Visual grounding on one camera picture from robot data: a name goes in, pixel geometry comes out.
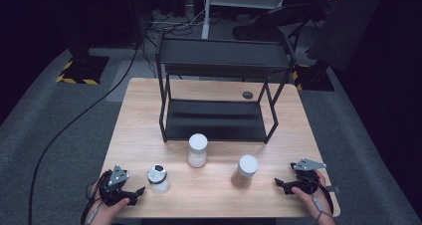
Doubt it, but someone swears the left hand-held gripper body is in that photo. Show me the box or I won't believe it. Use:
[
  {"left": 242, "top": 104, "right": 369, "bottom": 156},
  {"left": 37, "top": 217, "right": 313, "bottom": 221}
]
[{"left": 99, "top": 164, "right": 138, "bottom": 208}]

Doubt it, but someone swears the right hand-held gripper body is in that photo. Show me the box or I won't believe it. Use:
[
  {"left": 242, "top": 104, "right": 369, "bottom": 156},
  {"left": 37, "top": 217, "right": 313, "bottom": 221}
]
[{"left": 292, "top": 157, "right": 327, "bottom": 196}]

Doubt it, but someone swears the glass shaker jar metal lid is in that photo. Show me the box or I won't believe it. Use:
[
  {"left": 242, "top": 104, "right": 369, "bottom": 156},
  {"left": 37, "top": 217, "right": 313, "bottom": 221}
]
[{"left": 146, "top": 163, "right": 171, "bottom": 195}]

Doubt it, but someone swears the white-lid jar brown powder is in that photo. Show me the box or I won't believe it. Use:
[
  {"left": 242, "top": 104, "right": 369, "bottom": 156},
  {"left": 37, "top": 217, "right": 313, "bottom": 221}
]
[{"left": 231, "top": 154, "right": 260, "bottom": 190}]

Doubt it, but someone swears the white-lid jar white powder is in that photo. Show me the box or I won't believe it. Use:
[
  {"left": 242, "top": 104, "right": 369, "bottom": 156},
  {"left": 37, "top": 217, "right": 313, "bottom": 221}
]
[{"left": 187, "top": 132, "right": 209, "bottom": 169}]

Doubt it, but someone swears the black metal shelf rack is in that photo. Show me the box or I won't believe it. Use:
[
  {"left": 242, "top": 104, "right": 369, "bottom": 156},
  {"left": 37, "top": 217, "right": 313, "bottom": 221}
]
[{"left": 154, "top": 32, "right": 297, "bottom": 145}]

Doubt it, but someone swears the person's right hand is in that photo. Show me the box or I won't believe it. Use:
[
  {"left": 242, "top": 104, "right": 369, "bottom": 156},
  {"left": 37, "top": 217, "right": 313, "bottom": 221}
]
[{"left": 292, "top": 170, "right": 336, "bottom": 225}]

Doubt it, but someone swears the person's left hand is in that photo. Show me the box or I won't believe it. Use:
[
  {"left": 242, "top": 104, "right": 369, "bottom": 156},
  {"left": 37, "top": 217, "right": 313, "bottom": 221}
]
[{"left": 87, "top": 180, "right": 131, "bottom": 225}]

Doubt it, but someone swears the stand base yellow-black tape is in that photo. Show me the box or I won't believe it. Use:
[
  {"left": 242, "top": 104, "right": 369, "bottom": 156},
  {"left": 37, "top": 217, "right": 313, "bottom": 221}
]
[
  {"left": 292, "top": 64, "right": 335, "bottom": 93},
  {"left": 55, "top": 54, "right": 110, "bottom": 86}
]

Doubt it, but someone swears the dark grey panel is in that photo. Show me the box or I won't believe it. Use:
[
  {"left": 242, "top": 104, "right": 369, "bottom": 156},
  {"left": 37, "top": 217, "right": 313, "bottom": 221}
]
[{"left": 306, "top": 0, "right": 388, "bottom": 72}]

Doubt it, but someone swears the black chair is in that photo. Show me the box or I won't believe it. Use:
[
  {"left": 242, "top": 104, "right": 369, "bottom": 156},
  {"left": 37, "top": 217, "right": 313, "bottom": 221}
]
[{"left": 232, "top": 2, "right": 320, "bottom": 43}]

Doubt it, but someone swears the grey right gripper cable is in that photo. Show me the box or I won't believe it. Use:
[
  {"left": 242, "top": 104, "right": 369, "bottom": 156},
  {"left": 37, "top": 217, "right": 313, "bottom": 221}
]
[{"left": 313, "top": 195, "right": 333, "bottom": 223}]

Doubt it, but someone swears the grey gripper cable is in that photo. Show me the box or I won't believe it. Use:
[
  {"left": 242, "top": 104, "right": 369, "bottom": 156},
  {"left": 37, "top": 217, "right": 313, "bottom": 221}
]
[
  {"left": 86, "top": 200, "right": 103, "bottom": 225},
  {"left": 313, "top": 195, "right": 333, "bottom": 223}
]

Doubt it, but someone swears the grey left gripper cable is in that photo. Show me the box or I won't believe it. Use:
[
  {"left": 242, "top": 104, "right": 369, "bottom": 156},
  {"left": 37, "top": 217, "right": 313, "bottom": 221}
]
[{"left": 86, "top": 200, "right": 103, "bottom": 225}]

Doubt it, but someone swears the black floor cable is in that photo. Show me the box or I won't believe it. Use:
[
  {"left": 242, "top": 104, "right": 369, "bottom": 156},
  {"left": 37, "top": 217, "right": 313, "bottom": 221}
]
[{"left": 27, "top": 42, "right": 141, "bottom": 225}]

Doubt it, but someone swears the bundle of floor cables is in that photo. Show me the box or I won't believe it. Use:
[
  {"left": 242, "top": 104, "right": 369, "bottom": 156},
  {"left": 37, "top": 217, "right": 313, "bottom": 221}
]
[{"left": 145, "top": 9, "right": 207, "bottom": 38}]

